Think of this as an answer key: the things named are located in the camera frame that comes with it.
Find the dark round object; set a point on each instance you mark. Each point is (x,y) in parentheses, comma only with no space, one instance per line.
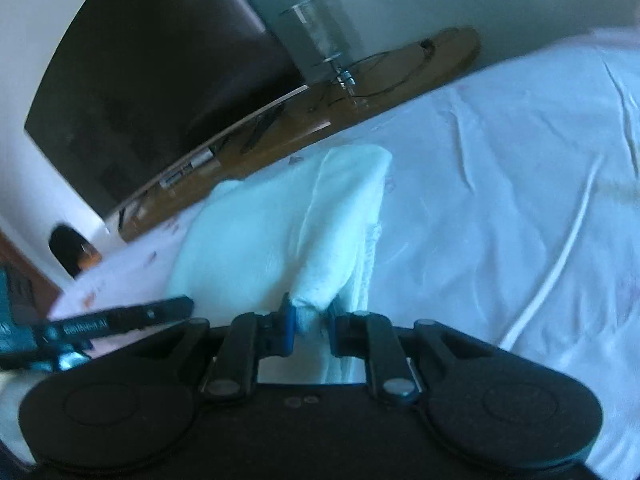
(72,250)

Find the black television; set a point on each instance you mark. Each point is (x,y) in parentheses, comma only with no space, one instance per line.
(150,85)

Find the black remote control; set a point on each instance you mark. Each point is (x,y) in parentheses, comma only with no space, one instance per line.
(260,132)

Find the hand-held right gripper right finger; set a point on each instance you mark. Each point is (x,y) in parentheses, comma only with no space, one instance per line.
(333,332)

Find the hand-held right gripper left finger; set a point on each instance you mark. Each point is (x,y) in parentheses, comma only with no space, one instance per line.
(288,330)

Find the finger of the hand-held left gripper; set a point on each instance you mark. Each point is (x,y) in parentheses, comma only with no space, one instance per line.
(125,316)

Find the pale green towel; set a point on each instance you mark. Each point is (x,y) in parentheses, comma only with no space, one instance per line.
(260,240)

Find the brown wooden furniture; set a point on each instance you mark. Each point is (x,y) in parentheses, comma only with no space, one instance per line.
(44,287)

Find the wooden tv cabinet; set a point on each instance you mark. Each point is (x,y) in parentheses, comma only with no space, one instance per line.
(425,60)

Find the clear glass lamp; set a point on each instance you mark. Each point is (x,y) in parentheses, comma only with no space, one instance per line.
(315,30)

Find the floral bed sheet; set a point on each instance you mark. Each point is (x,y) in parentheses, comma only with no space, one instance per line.
(475,185)

